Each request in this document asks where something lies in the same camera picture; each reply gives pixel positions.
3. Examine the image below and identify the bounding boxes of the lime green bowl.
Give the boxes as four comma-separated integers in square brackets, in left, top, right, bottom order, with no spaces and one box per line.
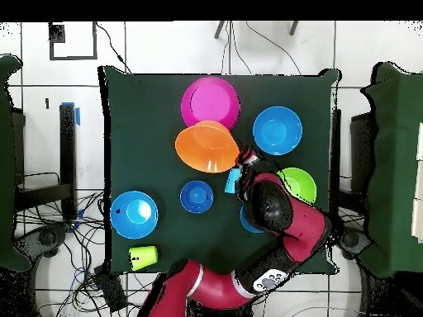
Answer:
[276,167,317,206]

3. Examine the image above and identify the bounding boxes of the green cloth covered table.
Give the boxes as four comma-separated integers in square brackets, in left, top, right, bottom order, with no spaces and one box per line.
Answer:
[358,61,423,278]
[0,54,32,273]

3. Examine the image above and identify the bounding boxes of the orange bowl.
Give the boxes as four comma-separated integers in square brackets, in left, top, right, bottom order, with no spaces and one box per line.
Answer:
[174,120,240,173]

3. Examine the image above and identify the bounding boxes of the tangled floor cables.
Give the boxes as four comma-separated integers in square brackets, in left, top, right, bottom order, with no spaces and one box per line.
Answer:
[16,191,159,317]

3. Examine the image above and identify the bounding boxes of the grey chair base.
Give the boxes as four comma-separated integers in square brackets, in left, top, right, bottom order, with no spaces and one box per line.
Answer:
[338,227,371,260]
[14,224,70,262]

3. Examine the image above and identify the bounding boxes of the black floor cable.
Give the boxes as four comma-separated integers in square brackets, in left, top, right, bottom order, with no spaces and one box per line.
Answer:
[245,21,302,76]
[94,21,132,74]

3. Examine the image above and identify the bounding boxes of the large blue bowl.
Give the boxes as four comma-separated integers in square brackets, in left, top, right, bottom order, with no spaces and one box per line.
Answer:
[109,190,159,239]
[252,106,303,156]

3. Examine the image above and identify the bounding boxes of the camera tripod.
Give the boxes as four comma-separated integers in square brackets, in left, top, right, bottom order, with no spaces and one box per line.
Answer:
[213,21,300,40]

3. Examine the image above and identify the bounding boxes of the black square floor frame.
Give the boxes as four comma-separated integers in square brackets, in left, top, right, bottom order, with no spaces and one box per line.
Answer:
[48,21,99,61]

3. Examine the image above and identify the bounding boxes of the black stand post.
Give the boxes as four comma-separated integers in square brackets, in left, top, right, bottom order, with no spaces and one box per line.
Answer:
[14,102,81,222]
[328,108,343,215]

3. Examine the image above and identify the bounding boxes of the small light blue bowl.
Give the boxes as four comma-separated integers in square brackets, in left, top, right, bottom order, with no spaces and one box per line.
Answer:
[240,204,265,234]

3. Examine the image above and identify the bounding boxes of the dark green tablecloth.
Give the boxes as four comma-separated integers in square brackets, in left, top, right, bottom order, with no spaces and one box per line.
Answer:
[97,64,343,277]

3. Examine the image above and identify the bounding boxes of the light blue cup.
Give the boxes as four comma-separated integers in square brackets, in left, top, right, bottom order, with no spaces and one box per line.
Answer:
[224,168,241,195]

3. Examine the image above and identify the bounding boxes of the yellow-green cup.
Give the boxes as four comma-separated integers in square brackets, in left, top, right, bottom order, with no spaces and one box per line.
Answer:
[127,244,159,272]

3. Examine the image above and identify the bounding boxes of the black power strip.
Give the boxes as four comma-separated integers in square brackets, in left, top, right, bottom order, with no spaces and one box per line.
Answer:
[93,263,129,313]

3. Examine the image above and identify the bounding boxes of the small dark blue bowl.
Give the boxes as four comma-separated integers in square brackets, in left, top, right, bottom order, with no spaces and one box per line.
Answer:
[179,180,215,214]

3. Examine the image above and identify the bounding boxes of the pink bowl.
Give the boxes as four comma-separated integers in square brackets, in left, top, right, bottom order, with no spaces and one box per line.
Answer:
[180,76,241,131]

